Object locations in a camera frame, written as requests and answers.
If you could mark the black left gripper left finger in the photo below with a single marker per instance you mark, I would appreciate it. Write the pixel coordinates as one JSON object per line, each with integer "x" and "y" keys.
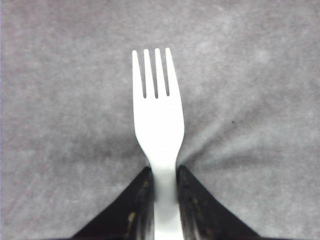
{"x": 129, "y": 217}

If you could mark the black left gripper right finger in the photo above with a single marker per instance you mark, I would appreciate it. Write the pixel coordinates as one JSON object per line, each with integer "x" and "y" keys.
{"x": 205, "y": 218}

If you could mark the white plastic fork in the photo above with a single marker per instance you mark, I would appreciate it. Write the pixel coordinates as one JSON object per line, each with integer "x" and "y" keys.
{"x": 159, "y": 128}

